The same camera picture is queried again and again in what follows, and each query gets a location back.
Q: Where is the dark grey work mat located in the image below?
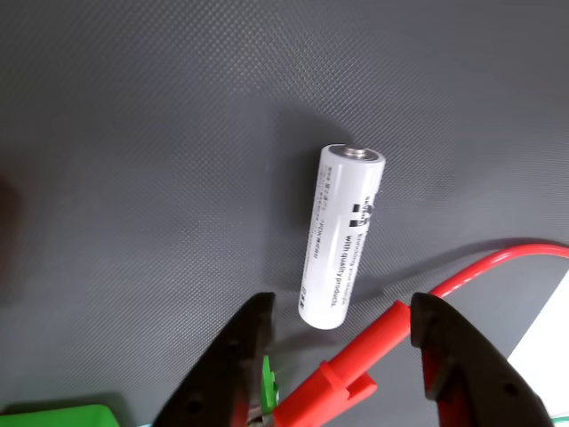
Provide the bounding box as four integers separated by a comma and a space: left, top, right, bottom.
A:
0, 0, 569, 427

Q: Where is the green battery holder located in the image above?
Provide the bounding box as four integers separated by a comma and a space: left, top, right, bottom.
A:
260, 354, 282, 417

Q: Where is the white AA battery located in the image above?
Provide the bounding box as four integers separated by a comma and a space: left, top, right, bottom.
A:
297, 142, 387, 331

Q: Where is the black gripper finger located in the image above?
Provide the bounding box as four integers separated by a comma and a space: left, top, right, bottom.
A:
153, 291, 276, 427
409, 292, 557, 427

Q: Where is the red cable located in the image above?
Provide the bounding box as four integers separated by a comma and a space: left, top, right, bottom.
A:
427, 242, 569, 300

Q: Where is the red alligator clip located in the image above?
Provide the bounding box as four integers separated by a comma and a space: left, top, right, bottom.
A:
248, 300, 414, 427

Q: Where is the green bulb holder board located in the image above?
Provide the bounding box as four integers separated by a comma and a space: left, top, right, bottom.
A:
0, 391, 122, 427

